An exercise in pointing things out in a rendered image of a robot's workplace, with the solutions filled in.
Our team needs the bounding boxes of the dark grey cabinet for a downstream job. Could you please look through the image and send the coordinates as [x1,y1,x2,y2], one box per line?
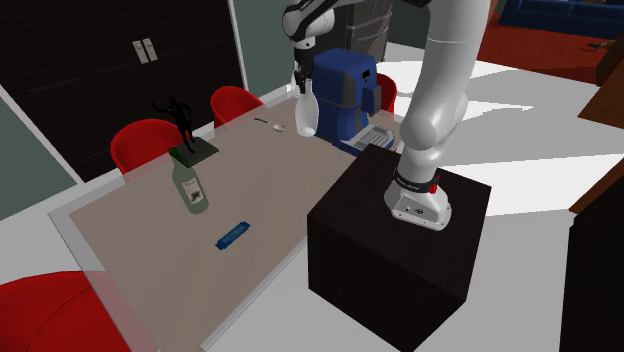
[339,0,395,64]

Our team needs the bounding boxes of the red chair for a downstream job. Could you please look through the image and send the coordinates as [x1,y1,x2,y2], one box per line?
[376,72,399,115]
[109,118,185,176]
[0,270,132,352]
[209,85,265,130]

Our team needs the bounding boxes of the white spray bottle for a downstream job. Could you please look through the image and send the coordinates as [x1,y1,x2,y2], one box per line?
[292,69,321,139]

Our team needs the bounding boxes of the blue coffee machine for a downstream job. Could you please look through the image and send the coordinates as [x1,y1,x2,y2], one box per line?
[311,47,397,158]

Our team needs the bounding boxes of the green wine bottle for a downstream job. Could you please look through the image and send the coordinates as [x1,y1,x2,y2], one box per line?
[167,147,210,216]

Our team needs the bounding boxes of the black cabinet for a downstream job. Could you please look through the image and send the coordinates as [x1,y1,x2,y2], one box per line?
[0,0,245,184]

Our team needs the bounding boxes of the black furniture block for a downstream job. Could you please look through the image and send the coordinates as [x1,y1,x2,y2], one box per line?
[558,190,624,352]

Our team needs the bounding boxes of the black robot stand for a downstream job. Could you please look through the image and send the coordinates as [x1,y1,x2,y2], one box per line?
[306,143,493,352]

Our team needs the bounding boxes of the glass-topped table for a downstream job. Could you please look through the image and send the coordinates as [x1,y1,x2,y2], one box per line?
[47,89,407,352]

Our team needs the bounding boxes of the brown wooden furniture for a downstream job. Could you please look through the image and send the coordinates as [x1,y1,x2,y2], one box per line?
[568,30,624,216]

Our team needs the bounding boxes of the blue sofa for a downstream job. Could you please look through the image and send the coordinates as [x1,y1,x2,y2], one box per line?
[498,0,624,41]

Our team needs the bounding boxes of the blue flat bar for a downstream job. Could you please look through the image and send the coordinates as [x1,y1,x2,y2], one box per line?
[214,221,252,252]

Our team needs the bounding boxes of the black human figure statue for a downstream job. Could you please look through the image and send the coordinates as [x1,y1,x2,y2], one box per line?
[149,96,220,169]

